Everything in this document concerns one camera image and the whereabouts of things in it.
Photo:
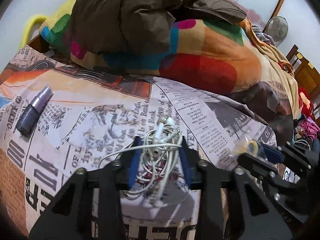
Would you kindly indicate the newspaper print quilt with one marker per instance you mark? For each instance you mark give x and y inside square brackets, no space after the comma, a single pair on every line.
[90,116]

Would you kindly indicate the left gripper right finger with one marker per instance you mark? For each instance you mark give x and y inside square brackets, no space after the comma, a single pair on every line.
[231,206]

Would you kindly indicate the wooden headboard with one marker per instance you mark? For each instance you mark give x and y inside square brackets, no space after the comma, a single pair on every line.
[306,74]

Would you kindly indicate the colourful checked blanket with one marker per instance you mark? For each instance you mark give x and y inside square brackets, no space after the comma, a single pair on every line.
[215,56]

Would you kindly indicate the brown puffer jacket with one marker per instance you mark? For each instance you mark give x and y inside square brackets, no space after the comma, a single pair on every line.
[140,26]

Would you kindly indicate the clear wrapper with yellow ring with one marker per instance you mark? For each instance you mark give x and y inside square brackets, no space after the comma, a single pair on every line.
[245,145]

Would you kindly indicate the yellow foam tube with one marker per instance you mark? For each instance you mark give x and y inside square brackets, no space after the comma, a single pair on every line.
[34,20]

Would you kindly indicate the white standing fan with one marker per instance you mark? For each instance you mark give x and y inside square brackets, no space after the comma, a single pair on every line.
[277,27]

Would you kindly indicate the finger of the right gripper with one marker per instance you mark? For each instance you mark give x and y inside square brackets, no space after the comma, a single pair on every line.
[258,168]
[273,154]

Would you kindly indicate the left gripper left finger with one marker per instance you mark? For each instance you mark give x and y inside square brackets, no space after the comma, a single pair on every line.
[88,205]

